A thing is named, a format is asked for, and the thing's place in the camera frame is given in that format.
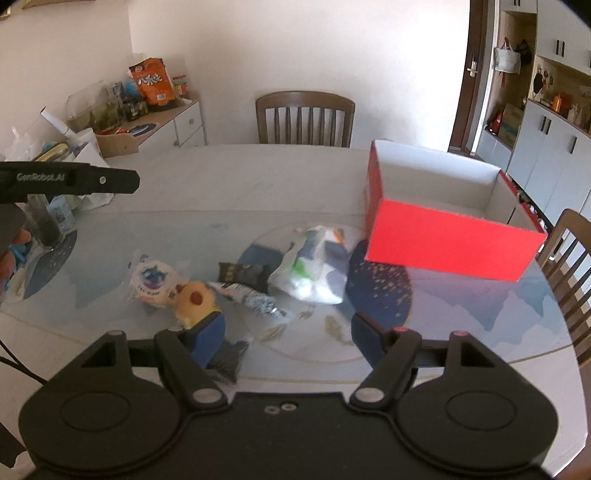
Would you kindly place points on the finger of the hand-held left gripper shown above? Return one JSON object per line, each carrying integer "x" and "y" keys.
{"x": 117, "y": 181}

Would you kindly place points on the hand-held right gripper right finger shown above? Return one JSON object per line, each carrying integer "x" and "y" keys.
{"x": 367, "y": 341}

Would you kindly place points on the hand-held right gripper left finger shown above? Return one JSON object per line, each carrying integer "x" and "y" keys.
{"x": 210, "y": 339}

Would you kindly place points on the silver snack packet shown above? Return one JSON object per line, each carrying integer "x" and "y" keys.
{"x": 258, "y": 302}

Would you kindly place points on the round snack packet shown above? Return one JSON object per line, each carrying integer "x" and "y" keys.
{"x": 152, "y": 281}

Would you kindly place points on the white tissue paper packet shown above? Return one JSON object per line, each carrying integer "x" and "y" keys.
{"x": 309, "y": 270}

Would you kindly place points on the red cardboard box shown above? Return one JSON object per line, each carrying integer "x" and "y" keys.
{"x": 443, "y": 240}

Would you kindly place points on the white marble desktop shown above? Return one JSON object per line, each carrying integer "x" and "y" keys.
{"x": 231, "y": 184}

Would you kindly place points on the person's left hand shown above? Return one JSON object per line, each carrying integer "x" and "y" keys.
{"x": 7, "y": 270}

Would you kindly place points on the wooden tray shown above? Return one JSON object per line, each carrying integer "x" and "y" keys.
{"x": 120, "y": 143}

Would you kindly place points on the white plastic bag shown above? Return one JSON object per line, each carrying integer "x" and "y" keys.
{"x": 90, "y": 152}

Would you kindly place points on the yellow plush toy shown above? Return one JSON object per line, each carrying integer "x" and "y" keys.
{"x": 191, "y": 302}

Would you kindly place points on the glass cup with dark contents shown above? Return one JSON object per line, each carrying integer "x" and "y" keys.
{"x": 44, "y": 221}

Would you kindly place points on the dark blue round placemat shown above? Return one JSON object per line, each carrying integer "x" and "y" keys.
{"x": 383, "y": 286}

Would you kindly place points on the black snack packet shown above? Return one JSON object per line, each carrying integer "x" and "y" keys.
{"x": 244, "y": 274}

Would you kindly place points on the white sideboard cabinet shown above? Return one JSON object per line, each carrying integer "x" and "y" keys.
{"x": 187, "y": 122}

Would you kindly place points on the orange snack bag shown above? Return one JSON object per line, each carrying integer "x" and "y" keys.
{"x": 154, "y": 83}

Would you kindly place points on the brown wooden chair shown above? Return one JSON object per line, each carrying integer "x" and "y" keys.
{"x": 570, "y": 258}
{"x": 304, "y": 117}

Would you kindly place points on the brown wooden door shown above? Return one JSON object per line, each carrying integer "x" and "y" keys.
{"x": 471, "y": 69}

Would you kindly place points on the white hanging bag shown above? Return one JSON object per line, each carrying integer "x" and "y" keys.
{"x": 507, "y": 57}

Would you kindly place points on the white wall cabinet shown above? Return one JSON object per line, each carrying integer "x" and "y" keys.
{"x": 545, "y": 138}

